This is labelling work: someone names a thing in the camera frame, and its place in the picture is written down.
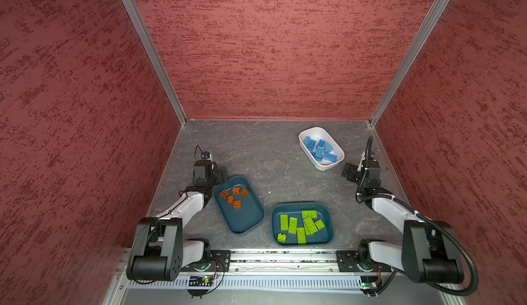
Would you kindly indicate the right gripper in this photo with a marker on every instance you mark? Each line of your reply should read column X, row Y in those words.
column 352, row 169

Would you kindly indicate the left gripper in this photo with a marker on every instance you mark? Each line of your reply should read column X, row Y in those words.
column 219, row 173

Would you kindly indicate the blue slope brick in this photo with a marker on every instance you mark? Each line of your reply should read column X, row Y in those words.
column 328, row 149

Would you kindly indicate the green small brick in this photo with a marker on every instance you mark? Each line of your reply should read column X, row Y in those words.
column 319, row 224
column 281, row 237

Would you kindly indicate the green long brick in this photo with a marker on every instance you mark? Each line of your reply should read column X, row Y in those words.
column 301, row 236
column 309, row 214
column 293, row 226
column 310, row 226
column 284, row 222

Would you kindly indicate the green long brick top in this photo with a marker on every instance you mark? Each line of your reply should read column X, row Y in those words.
column 301, row 236

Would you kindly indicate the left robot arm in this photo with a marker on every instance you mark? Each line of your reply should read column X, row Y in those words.
column 159, row 250

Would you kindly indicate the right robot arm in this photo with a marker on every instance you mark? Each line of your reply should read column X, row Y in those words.
column 426, row 255

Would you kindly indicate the left teal bin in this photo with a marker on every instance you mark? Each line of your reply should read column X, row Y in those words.
column 249, row 216

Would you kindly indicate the teal bin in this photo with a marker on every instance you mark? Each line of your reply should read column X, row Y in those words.
column 249, row 216
column 294, row 209

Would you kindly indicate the white plastic bin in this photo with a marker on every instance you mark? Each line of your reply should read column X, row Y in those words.
column 317, row 133

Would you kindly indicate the right teal bin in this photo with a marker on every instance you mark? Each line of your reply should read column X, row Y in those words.
column 294, row 209

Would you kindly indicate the left controller board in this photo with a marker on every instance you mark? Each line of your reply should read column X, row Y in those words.
column 200, row 282

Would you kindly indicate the controller board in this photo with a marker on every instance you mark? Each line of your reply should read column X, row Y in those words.
column 370, row 282
column 200, row 282

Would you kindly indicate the right controller board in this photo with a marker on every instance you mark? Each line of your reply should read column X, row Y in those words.
column 370, row 282

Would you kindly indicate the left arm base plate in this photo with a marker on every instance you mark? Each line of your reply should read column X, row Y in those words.
column 219, row 262

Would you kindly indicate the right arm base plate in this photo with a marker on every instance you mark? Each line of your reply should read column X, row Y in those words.
column 347, row 262

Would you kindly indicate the aluminium front rail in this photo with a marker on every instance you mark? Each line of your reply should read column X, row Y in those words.
column 276, row 261

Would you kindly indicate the right aluminium corner post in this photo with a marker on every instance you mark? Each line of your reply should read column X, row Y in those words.
column 431, row 19

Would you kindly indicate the aluminium corner post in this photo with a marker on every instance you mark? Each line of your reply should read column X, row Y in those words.
column 155, row 59
column 431, row 19

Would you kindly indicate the left aluminium corner post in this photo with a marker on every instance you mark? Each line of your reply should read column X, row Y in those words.
column 155, row 59

